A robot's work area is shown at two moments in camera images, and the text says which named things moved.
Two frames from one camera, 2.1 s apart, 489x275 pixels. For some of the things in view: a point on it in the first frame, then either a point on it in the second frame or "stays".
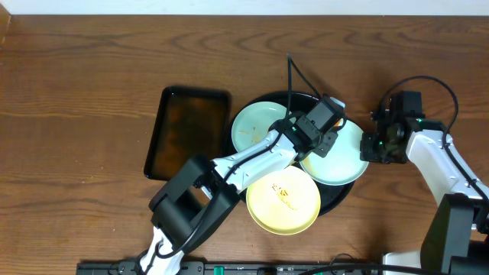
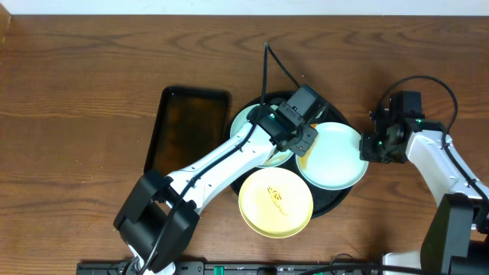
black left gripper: (327, 142) to (306, 138)
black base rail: (235, 268) stays
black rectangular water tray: (189, 121) stays
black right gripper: (367, 153) stays
